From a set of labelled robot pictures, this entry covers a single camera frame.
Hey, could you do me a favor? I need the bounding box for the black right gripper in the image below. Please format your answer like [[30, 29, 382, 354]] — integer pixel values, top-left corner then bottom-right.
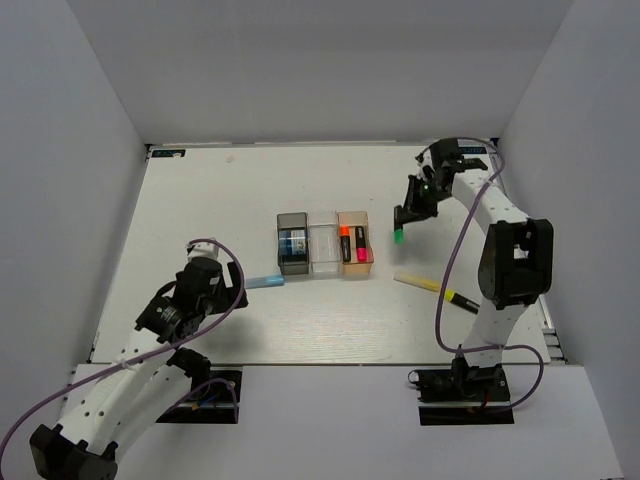
[[397, 174, 449, 224]]

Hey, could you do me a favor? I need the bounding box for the green black highlighter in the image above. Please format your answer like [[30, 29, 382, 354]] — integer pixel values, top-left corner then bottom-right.
[[394, 220, 404, 245]]

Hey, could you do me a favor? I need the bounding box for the blue highlighter pen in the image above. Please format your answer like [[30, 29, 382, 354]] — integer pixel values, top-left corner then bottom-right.
[[245, 275, 285, 290]]

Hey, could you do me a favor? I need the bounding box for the pink black highlighter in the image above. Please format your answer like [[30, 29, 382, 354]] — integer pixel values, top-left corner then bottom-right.
[[354, 226, 368, 263]]

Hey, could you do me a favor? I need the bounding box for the orange black highlighter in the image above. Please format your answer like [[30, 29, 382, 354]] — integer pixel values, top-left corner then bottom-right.
[[339, 225, 352, 264]]

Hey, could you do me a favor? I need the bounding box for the yellow black highlighter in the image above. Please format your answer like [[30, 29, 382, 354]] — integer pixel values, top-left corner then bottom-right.
[[445, 289, 480, 315]]

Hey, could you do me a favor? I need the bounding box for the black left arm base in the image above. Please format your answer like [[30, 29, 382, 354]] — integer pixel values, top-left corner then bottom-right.
[[157, 348, 243, 425]]

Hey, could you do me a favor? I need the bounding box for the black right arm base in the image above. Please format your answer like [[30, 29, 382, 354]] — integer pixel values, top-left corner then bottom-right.
[[407, 356, 514, 427]]

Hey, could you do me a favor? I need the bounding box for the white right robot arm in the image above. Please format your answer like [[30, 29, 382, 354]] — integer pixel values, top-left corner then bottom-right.
[[393, 138, 554, 399]]

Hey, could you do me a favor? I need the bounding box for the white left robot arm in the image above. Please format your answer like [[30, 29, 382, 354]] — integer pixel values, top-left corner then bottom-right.
[[29, 257, 248, 479]]

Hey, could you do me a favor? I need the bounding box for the dark grey plastic container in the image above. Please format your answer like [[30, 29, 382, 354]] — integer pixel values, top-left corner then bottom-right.
[[276, 212, 309, 275]]

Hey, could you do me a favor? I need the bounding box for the right corner label sticker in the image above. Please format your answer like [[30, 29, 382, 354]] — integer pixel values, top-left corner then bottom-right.
[[459, 146, 487, 155]]

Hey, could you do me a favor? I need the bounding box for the corner label sticker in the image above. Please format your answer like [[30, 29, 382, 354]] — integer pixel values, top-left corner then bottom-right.
[[459, 146, 487, 155], [151, 149, 186, 158]]

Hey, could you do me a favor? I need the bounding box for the orange plastic container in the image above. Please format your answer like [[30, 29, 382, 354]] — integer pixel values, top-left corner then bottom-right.
[[337, 211, 374, 279]]

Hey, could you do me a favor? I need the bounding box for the clear plastic container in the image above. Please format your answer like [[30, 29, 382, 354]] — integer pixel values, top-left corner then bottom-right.
[[307, 211, 341, 277]]

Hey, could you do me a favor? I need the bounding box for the left corner label sticker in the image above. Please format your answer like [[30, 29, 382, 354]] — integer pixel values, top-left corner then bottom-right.
[[151, 149, 186, 158]]

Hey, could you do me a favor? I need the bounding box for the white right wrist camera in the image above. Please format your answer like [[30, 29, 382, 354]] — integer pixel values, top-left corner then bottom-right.
[[415, 147, 437, 182]]

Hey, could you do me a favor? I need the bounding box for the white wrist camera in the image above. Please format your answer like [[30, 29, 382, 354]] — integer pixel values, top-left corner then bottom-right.
[[415, 147, 437, 182], [186, 238, 219, 262]]

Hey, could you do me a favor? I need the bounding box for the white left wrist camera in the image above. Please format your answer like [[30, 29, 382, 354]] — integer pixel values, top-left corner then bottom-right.
[[186, 238, 219, 262]]

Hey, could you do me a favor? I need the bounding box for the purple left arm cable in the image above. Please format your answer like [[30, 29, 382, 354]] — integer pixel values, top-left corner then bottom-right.
[[0, 238, 246, 451]]

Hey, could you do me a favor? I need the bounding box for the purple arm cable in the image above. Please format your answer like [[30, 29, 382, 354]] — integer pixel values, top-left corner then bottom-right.
[[0, 238, 246, 451], [433, 136, 545, 416]]

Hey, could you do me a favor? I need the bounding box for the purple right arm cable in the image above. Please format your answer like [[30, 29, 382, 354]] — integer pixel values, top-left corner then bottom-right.
[[433, 136, 545, 416]]

